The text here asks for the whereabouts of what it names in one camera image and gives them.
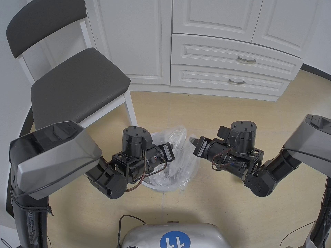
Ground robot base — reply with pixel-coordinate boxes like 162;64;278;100
121;221;234;248

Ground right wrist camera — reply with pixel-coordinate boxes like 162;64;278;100
217;125;231;141

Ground clear plastic bag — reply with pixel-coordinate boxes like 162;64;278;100
145;124;198;193

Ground white wardrobe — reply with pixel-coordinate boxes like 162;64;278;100
24;0;321;103

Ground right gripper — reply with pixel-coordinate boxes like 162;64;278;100
194;136;233;163

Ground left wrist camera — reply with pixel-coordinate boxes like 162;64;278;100
141;132;155;150

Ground white trash bin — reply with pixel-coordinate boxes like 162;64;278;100
141;132;193;193

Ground white chair grey cushions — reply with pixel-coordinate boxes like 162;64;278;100
6;0;139;132

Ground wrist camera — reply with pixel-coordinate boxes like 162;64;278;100
217;125;231;141
141;132;155;150

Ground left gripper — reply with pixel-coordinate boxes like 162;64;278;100
148;143;176;168

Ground black cable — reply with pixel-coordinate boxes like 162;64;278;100
118;215;148;248

